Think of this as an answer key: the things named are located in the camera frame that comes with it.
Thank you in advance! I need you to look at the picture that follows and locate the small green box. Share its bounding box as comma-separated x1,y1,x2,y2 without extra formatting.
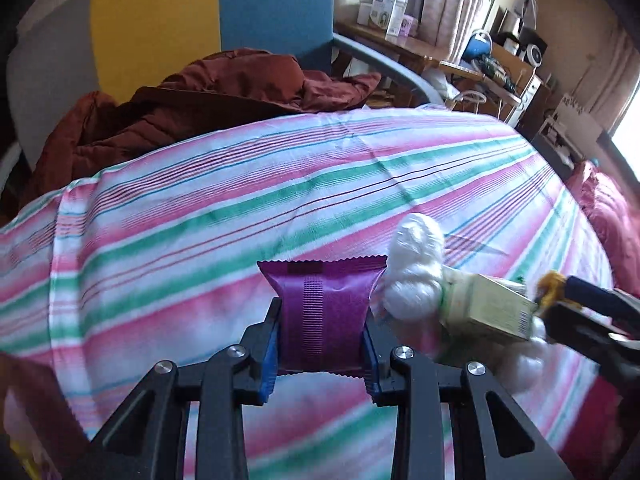
442,272,538,343

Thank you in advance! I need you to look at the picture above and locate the wooden side table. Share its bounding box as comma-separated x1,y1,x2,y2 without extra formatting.
332,20,531,111

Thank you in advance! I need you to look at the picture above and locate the pink quilt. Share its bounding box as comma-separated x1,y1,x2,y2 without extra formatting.
567,160,640,281

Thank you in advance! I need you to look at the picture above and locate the brown cardboard box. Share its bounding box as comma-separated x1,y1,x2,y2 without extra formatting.
492,42,537,92

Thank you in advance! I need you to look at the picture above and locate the patterned beige curtain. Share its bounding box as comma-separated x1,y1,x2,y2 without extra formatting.
420,0,512,61

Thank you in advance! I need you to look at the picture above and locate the blue round object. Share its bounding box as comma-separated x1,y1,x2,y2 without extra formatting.
462,30,494,62

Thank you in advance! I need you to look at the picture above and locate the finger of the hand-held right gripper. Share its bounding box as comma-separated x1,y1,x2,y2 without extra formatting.
544,300,640,366
564,277,640,311

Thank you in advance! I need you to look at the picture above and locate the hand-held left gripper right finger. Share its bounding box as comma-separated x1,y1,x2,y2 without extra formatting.
362,321,576,480

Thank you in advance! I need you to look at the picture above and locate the white box with black print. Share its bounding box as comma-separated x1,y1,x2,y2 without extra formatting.
542,92,608,161

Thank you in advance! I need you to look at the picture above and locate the white round-faced speaker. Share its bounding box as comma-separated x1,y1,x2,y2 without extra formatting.
520,42,549,69

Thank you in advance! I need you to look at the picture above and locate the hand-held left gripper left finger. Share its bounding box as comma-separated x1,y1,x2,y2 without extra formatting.
62,298,282,480

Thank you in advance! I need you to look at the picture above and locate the purple foil packet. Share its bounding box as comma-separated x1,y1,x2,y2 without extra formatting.
256,254,388,376

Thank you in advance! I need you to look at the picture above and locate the tall white carton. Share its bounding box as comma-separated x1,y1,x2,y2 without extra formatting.
384,0,412,38

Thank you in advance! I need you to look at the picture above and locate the patterned pink curtain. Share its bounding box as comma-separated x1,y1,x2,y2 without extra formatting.
585,25,640,131

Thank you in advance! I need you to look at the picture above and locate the grey yellow blue chair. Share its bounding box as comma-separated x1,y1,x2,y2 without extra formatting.
5,0,443,171

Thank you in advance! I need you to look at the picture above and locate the maroon padded jacket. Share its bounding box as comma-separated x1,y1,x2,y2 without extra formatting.
25,49,383,201

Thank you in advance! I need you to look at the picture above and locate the white box with round print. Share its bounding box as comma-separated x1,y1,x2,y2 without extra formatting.
357,0,389,29

